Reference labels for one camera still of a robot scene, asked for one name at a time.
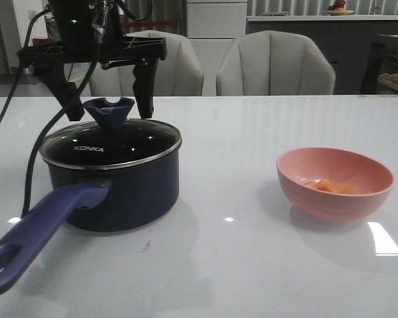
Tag grey counter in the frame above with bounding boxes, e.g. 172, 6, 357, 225
246, 15, 398, 95

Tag dark blue saucepan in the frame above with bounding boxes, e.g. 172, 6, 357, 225
0, 119, 182, 299

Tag glass pot lid blue knob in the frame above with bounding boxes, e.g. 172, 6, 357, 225
39, 97, 182, 171

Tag white cabinet drawers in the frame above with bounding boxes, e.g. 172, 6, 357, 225
186, 1, 247, 96

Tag pink bowl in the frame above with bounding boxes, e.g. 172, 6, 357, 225
276, 147, 395, 222

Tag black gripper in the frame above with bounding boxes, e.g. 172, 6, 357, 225
17, 36, 166, 121

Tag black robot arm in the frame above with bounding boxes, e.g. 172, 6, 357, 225
18, 1, 166, 121

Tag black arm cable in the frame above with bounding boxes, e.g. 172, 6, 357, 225
0, 8, 100, 219

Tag right beige armchair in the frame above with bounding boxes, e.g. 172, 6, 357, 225
216, 30, 336, 96

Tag red barrier belt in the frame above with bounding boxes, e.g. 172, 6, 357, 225
121, 20, 178, 27

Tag left beige armchair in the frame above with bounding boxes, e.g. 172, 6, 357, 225
89, 30, 204, 97

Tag fruit plate on counter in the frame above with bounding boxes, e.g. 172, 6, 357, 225
325, 0, 355, 16

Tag grey curtain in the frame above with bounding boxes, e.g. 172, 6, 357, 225
119, 0, 187, 36

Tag red trash bin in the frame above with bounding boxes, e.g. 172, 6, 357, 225
32, 37, 53, 46

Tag orange ham slices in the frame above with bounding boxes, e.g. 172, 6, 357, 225
304, 178, 357, 195

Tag beige armchair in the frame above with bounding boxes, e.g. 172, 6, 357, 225
216, 30, 336, 96
89, 30, 204, 97

